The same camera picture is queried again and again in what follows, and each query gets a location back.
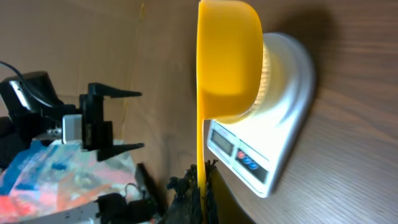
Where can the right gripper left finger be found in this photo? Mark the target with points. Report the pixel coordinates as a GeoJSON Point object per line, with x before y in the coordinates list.
{"type": "Point", "coordinates": [186, 205]}

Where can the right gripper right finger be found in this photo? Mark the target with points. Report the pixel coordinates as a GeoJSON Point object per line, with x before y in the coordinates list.
{"type": "Point", "coordinates": [221, 205]}

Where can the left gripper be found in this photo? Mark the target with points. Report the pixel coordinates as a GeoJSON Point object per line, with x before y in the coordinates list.
{"type": "Point", "coordinates": [88, 127]}

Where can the yellow scoop cup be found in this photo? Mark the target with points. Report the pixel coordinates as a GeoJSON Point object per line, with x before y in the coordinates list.
{"type": "Point", "coordinates": [228, 69]}

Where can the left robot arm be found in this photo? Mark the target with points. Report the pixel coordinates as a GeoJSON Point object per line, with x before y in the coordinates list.
{"type": "Point", "coordinates": [23, 131]}

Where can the white digital kitchen scale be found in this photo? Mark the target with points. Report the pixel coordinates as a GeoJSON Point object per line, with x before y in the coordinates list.
{"type": "Point", "coordinates": [256, 148]}

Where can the pale yellow bowl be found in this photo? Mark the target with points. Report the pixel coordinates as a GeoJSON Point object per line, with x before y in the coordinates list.
{"type": "Point", "coordinates": [261, 94]}

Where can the colourful painted floor mat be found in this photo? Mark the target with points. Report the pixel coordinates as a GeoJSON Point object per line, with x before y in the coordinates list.
{"type": "Point", "coordinates": [50, 179]}

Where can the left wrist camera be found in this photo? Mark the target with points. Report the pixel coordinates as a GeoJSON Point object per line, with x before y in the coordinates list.
{"type": "Point", "coordinates": [33, 95]}

